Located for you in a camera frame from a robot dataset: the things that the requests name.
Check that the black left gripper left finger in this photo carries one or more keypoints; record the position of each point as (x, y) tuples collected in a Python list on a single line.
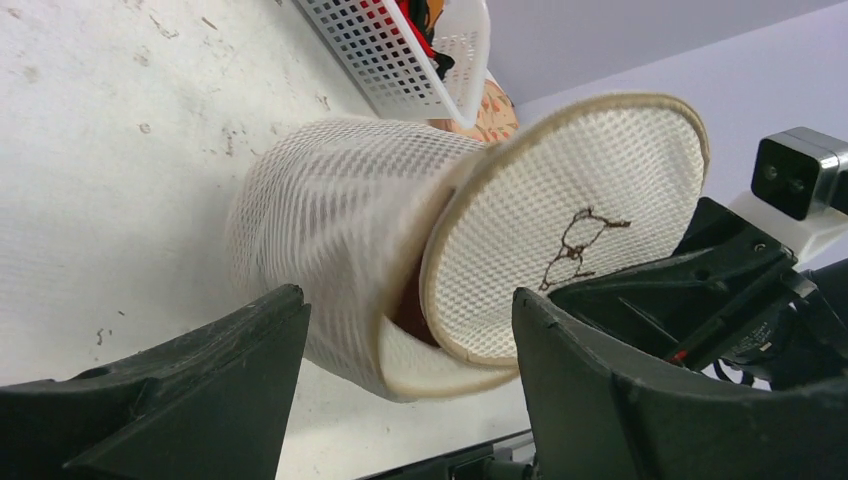
[(210, 404)]

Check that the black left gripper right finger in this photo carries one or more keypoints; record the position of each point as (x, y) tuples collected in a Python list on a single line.
[(601, 409)]

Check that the white round mesh laundry bag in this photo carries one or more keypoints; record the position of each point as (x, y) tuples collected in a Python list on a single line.
[(349, 208)]

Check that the dark red garment inside bag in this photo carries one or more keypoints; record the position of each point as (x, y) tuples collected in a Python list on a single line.
[(408, 315)]

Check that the white plastic basket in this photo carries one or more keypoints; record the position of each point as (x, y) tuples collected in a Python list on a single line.
[(401, 76)]

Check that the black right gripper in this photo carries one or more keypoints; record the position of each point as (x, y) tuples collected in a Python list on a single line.
[(729, 297)]

